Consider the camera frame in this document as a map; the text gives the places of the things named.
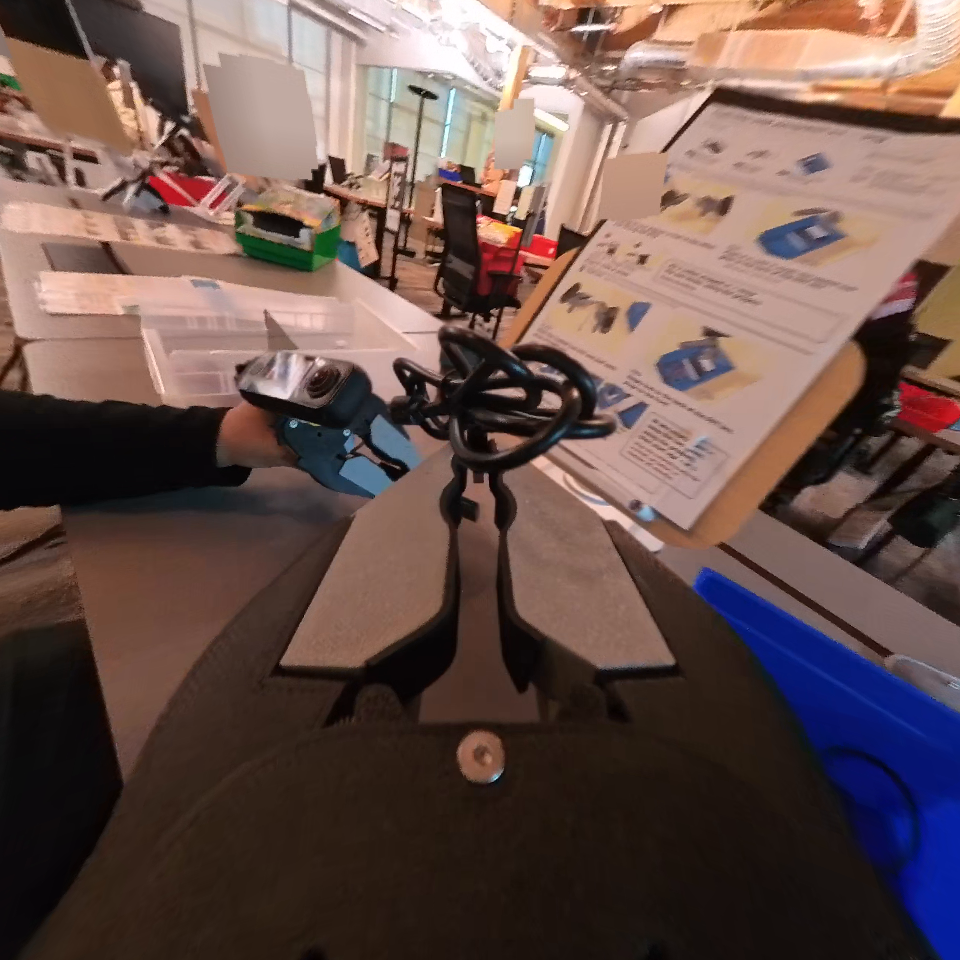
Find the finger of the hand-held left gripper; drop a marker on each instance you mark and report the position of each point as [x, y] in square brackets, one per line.
[367, 476]
[394, 446]

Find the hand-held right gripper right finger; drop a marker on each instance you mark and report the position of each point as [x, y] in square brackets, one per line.
[592, 592]

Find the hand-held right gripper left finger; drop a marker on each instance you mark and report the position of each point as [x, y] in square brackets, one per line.
[360, 592]

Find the clear plastic bin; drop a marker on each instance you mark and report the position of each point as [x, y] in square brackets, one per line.
[225, 360]

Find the person's left forearm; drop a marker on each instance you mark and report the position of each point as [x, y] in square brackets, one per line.
[112, 450]

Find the person's left hand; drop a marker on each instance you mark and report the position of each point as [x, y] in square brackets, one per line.
[247, 439]

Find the black divider board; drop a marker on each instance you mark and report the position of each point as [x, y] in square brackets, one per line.
[274, 334]

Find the green plastic bin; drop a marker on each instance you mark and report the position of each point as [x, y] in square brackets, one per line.
[285, 251]

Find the red storage crate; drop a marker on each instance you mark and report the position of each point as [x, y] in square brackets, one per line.
[499, 270]

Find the clear plastic tray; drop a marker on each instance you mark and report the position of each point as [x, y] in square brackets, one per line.
[112, 292]

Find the black mesh back chair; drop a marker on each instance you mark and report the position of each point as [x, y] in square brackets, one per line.
[461, 240]

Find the red and white bag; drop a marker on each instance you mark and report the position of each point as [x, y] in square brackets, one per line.
[180, 187]

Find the laminated instruction sheet on stand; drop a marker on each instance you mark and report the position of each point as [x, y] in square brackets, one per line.
[795, 450]

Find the blue plastic bin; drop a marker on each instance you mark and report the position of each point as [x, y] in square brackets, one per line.
[825, 712]

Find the black pole stand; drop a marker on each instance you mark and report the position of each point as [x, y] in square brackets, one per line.
[420, 135]

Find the silver ventilation duct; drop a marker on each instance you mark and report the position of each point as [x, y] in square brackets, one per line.
[750, 64]

